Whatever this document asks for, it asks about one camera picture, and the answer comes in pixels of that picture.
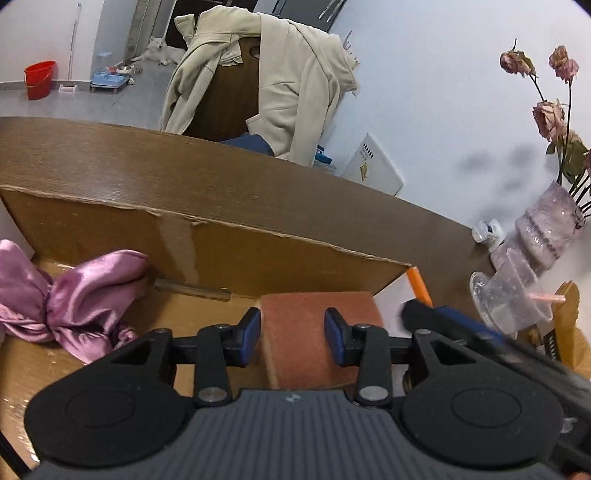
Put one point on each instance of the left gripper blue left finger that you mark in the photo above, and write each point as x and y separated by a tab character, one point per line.
219	347

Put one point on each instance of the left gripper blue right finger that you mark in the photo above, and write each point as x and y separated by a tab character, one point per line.
365	347

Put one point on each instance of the orange pink sponge block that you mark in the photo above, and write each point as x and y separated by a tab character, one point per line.
294	349

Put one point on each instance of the cardboard box red orange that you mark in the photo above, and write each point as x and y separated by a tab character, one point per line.
211	270

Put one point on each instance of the clear plastic cup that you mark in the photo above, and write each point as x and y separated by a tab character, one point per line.
512	300

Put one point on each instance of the pink satin cloth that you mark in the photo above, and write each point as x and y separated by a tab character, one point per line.
82	309

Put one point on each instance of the small white bottle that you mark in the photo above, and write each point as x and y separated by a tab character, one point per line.
489	233

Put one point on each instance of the purple glass vase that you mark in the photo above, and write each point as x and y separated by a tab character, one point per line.
545	231

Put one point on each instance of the white panel heater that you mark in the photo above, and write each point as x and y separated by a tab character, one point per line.
372	167

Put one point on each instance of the brown wooden chair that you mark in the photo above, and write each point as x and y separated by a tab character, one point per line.
231	98

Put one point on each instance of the beige coat on chair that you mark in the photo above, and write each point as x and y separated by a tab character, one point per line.
303	74

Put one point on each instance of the dried pink rose bouquet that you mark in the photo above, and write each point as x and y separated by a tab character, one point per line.
553	120

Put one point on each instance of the blue pet feeding tray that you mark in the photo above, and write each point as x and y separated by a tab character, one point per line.
111	78

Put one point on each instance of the white mop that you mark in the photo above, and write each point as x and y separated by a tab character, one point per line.
68	86

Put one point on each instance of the white dog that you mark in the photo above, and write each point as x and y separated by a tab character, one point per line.
158	51

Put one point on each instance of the red plastic bucket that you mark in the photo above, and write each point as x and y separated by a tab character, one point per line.
38	79

